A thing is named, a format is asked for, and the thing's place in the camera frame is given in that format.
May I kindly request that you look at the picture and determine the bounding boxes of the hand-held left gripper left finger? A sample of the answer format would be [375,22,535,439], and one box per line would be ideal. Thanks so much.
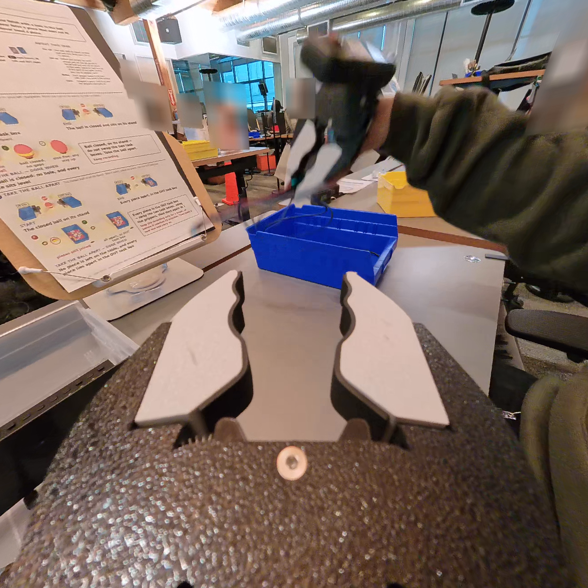
[133,270,254,433]

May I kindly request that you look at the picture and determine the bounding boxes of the yellow plastic bin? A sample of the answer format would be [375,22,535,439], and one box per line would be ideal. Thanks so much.
[181,140,220,161]
[377,171,437,218]

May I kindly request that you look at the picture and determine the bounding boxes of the black lamp stand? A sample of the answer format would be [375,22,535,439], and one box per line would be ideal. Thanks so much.
[471,0,516,70]

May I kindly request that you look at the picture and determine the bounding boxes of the person's green jacket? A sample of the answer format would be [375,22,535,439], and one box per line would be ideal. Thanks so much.
[521,367,588,588]

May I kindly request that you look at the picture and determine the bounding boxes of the black office chair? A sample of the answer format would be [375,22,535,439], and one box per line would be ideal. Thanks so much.
[500,266,588,364]

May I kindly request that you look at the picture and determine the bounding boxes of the person's right hand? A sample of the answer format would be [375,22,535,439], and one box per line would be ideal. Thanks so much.
[362,96,396,155]

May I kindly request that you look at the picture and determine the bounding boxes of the wooden instruction board with stand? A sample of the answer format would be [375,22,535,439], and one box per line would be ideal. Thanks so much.
[0,0,217,321]

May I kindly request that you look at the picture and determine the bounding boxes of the black ceiling speaker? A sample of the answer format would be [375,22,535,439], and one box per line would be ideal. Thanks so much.
[156,18,182,45]

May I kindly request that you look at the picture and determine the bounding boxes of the black braided cable blue plug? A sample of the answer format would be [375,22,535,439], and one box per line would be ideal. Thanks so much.
[239,175,334,230]

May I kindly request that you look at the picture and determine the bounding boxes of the person's right forearm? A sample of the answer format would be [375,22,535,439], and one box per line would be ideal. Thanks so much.
[382,85,588,299]

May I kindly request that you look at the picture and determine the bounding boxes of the wooden-top long desk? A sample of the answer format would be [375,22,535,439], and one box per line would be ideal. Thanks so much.
[190,147,272,184]

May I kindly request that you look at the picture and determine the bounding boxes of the silver ventilation duct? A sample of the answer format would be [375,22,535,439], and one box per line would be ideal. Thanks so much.
[220,0,462,43]

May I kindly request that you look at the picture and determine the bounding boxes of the white paper sheets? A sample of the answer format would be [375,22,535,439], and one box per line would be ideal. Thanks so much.
[341,177,383,194]

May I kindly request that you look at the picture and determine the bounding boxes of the wooden standing desk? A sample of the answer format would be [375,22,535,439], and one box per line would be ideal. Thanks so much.
[439,69,549,95]

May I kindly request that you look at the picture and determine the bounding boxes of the clear plastic bin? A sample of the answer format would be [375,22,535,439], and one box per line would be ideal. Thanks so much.
[0,301,138,428]

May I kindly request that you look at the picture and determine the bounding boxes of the blue plastic bin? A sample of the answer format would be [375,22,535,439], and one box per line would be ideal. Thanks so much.
[246,203,398,289]

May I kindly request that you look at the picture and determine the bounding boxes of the orange traffic cone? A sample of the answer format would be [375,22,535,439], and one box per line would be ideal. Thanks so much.
[222,161,243,206]

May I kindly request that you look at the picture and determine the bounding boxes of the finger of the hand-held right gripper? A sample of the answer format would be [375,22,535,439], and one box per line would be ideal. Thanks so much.
[285,119,319,190]
[293,143,344,207]

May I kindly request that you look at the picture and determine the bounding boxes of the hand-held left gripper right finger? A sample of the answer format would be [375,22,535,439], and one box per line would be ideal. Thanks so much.
[332,271,451,443]

